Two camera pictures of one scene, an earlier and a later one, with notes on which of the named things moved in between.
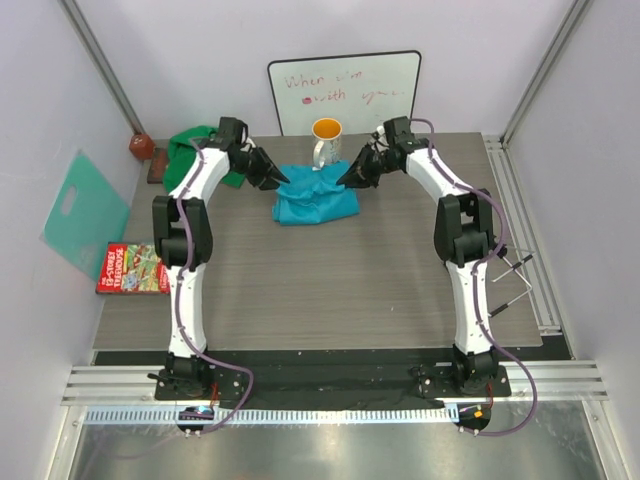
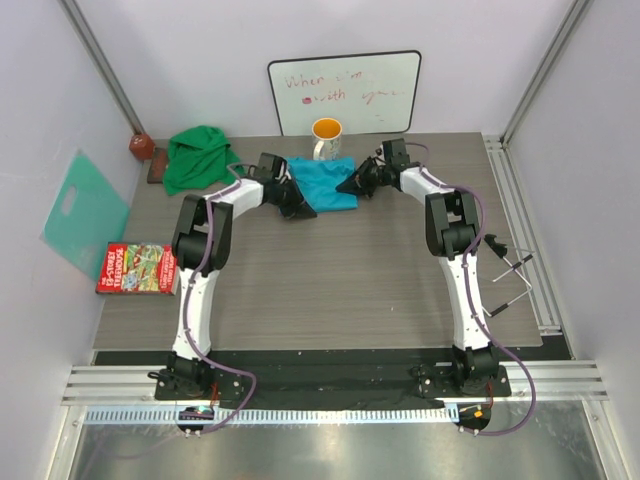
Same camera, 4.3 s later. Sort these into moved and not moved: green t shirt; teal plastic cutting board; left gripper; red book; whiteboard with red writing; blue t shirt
Moved: left gripper; blue t shirt
Not moved: whiteboard with red writing; green t shirt; teal plastic cutting board; red book
